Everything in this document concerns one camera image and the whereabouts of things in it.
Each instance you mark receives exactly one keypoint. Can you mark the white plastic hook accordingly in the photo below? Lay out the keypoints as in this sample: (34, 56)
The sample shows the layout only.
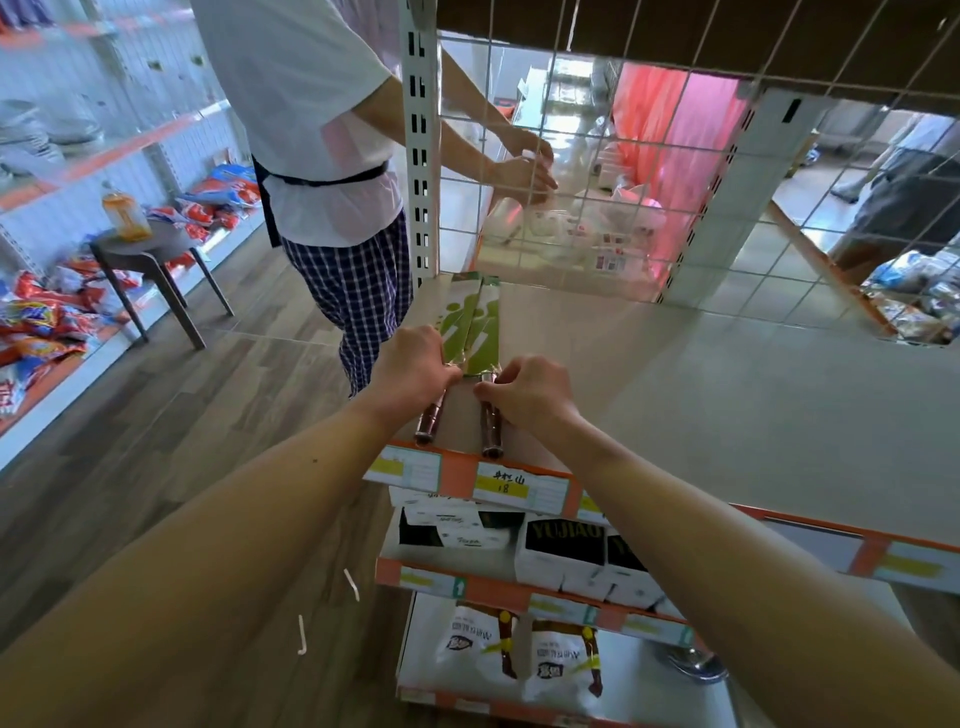
(302, 636)
(352, 585)

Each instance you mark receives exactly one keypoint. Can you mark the heap of clear wrapped packets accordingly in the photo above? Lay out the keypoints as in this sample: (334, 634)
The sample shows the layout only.
(919, 292)

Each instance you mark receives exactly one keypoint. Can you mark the person's left hand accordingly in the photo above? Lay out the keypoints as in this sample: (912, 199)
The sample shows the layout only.
(409, 371)

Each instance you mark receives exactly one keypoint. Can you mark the orange drink bottle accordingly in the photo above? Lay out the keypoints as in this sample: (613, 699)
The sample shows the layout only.
(126, 216)

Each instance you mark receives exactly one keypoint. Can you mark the black and white box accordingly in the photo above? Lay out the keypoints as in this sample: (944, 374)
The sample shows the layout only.
(457, 525)
(630, 574)
(561, 551)

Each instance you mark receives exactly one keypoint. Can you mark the stack of white plates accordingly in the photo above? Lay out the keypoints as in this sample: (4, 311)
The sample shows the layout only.
(37, 139)

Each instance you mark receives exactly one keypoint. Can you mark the pink plastic curtain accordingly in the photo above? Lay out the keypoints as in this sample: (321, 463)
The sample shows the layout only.
(675, 135)

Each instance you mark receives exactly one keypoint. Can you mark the white slotted shelf upright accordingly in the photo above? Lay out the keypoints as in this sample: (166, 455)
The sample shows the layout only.
(420, 135)
(739, 195)

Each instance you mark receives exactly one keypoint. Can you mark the person's left thumb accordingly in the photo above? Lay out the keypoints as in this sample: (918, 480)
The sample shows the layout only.
(452, 371)

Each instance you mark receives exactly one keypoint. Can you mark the clear plastic bag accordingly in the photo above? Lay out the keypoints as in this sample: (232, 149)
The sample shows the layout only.
(570, 225)

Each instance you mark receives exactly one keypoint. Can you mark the white wall shelf unit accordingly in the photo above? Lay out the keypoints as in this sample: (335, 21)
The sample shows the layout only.
(112, 142)

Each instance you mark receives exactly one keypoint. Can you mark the pile of colourful snack packets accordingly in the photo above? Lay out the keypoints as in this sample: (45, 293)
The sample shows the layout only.
(45, 322)

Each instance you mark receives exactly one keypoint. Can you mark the person's right thumb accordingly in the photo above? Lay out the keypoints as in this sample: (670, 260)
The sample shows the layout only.
(491, 391)

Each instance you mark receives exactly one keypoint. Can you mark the person's left forearm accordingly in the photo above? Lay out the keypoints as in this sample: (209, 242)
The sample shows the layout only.
(195, 555)

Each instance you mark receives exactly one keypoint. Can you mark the metal ladle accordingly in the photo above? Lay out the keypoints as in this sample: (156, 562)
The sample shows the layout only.
(697, 664)

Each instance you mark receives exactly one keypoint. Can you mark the person's right forearm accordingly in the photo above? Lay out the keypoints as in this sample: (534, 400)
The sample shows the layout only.
(735, 577)

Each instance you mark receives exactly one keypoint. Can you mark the white orange-edged shelf unit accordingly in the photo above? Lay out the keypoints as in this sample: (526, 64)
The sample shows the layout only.
(712, 405)

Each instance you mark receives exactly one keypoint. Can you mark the person's right hand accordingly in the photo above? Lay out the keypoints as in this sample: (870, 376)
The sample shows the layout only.
(534, 394)

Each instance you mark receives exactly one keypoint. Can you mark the grey round stool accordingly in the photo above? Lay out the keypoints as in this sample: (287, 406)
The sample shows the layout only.
(146, 251)

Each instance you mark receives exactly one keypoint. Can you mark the white printed bag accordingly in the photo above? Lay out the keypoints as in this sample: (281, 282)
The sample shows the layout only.
(561, 667)
(472, 637)

